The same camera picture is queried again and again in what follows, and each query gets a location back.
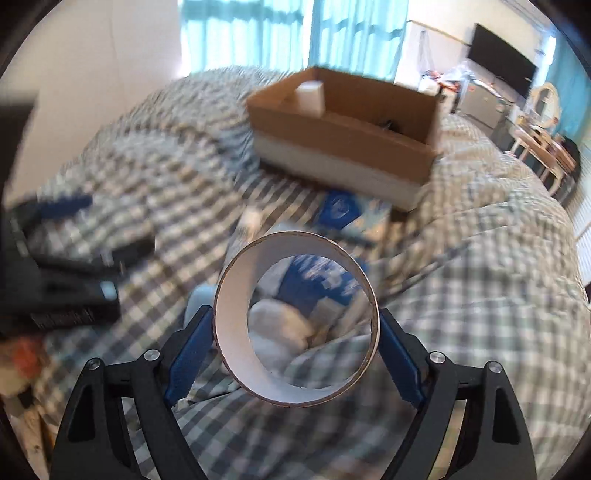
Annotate white socks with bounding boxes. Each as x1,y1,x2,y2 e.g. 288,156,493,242
247,299,315,373

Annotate white cylindrical bottle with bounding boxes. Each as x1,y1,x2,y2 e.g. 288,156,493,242
294,80,325,117

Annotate blue tissue pack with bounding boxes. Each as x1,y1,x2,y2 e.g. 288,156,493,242
314,190,392,243

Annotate clear plastic water bottle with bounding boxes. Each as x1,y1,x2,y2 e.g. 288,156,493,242
256,255,366,322

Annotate checkered bed duvet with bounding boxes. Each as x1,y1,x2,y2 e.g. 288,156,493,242
32,67,590,479

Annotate left teal curtain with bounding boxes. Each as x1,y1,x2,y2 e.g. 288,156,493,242
178,1,314,76

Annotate teal curtain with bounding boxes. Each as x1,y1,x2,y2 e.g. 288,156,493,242
308,0,409,81
178,1,314,76
547,35,590,145

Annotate brown cardboard box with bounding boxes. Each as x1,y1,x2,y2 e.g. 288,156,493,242
246,67,441,212

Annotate wooden chair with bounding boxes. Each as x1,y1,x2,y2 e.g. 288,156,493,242
512,128,578,197

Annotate white vanity table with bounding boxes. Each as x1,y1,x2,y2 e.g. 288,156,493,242
505,115,578,195

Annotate middle teal curtain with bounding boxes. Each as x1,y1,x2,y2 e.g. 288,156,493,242
308,0,409,81

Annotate oval vanity mirror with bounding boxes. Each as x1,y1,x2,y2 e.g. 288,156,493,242
528,82,561,129

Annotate silver mini fridge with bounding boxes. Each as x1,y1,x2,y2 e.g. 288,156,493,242
457,80,506,129

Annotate white suitcase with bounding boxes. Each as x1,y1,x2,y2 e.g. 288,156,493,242
418,75,441,97

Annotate right teal curtain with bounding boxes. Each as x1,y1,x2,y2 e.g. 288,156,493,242
547,35,590,145

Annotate black wall television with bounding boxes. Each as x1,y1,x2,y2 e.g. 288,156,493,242
467,24,537,98

